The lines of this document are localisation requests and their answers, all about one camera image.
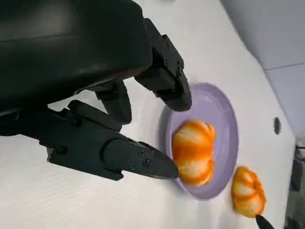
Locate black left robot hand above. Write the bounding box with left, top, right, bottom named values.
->
left=0, top=0, right=193, bottom=181

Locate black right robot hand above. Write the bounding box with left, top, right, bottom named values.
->
left=254, top=208, right=276, bottom=229

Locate orange and white bread roll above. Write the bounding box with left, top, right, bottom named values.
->
left=172, top=120, right=217, bottom=187
left=231, top=166, right=266, bottom=212

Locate dark blurred background machine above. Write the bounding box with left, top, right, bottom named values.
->
left=289, top=140, right=305, bottom=191

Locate lilac plate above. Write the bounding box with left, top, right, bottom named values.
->
left=159, top=82, right=239, bottom=201

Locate black table cable grommet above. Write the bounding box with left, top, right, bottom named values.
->
left=273, top=116, right=282, bottom=135

